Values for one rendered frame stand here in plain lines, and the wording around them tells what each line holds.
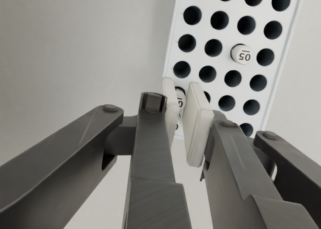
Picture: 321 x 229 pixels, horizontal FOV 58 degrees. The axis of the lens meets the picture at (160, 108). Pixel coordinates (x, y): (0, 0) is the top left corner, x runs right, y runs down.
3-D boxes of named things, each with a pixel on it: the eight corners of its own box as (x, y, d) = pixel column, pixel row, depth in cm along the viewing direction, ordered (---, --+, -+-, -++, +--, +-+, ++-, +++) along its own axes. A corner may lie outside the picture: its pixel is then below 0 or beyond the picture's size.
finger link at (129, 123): (156, 164, 13) (88, 154, 12) (157, 124, 17) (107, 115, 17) (163, 133, 12) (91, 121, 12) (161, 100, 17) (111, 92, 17)
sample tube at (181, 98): (170, 79, 24) (170, 92, 20) (185, 81, 24) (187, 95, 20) (167, 92, 25) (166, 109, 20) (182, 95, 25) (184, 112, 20)
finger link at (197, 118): (199, 110, 14) (215, 113, 14) (189, 80, 20) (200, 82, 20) (186, 166, 14) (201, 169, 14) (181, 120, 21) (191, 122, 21)
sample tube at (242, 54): (223, 39, 23) (237, 45, 19) (238, 42, 23) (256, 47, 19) (220, 55, 24) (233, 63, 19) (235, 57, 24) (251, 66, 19)
